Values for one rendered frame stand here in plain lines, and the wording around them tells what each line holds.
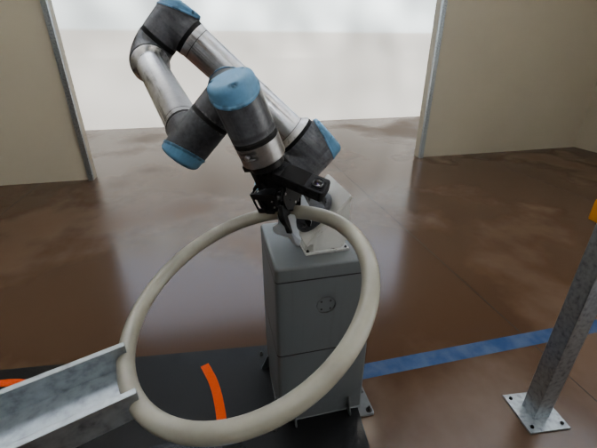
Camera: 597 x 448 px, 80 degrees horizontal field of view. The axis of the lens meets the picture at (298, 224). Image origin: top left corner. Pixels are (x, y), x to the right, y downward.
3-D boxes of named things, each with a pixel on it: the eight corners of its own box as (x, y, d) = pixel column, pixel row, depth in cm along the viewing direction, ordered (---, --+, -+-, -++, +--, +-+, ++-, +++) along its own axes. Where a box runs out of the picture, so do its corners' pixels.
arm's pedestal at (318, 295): (257, 354, 203) (248, 220, 166) (339, 340, 213) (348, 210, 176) (271, 437, 159) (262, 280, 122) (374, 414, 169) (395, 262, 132)
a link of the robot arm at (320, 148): (310, 175, 142) (147, 30, 118) (340, 142, 139) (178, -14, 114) (315, 186, 128) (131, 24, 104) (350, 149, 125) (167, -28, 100)
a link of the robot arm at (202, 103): (192, 96, 78) (195, 110, 68) (225, 53, 75) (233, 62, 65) (226, 123, 83) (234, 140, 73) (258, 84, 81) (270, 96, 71)
